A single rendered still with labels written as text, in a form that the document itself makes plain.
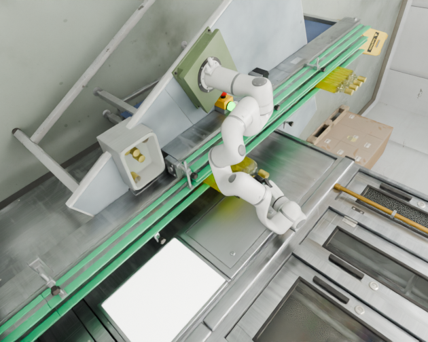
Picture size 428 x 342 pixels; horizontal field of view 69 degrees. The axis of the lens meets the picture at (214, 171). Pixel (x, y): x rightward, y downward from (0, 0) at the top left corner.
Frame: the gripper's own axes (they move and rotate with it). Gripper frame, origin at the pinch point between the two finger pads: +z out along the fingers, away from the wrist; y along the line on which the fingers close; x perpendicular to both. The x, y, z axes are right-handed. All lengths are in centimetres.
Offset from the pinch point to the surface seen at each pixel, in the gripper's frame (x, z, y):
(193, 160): 22.5, 18.2, 13.1
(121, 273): 71, 4, -17
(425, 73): -545, 188, -219
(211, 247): 32.8, -9.5, -13.2
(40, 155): 81, 63, 16
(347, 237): -21.1, -38.2, -17.4
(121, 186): 55, 27, 9
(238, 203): 9.2, 3.2, -13.0
